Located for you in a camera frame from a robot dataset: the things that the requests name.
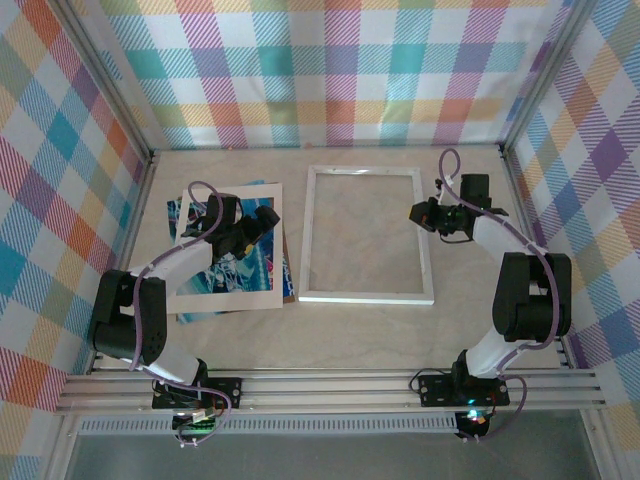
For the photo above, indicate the blue wave photo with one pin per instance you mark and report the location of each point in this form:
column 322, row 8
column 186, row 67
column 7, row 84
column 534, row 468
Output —
column 255, row 272

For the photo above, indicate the white photo mat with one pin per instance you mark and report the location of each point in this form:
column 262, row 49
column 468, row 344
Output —
column 235, row 302

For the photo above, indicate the white picture frame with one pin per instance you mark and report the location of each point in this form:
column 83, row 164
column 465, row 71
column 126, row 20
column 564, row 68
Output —
column 365, row 298

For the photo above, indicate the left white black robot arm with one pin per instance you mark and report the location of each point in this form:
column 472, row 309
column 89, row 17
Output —
column 125, row 310

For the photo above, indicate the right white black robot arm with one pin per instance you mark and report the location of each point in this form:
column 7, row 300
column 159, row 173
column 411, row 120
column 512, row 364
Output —
column 525, row 300

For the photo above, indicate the green lit controller board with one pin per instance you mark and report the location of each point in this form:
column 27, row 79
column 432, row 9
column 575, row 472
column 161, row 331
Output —
column 475, row 420
column 192, row 425

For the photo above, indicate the aluminium side rail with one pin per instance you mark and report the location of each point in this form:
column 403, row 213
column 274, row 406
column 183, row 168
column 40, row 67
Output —
column 134, row 220
column 517, row 195

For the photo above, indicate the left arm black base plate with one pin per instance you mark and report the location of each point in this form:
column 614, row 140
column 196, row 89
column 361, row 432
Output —
column 215, row 381

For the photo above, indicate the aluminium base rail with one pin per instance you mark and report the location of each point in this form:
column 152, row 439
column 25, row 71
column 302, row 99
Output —
column 325, row 390

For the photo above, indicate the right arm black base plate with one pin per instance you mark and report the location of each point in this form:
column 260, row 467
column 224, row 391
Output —
column 435, row 390

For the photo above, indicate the aluminium frame post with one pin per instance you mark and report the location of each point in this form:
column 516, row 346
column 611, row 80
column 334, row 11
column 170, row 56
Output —
column 597, row 450
column 542, row 75
column 62, row 450
column 111, row 80

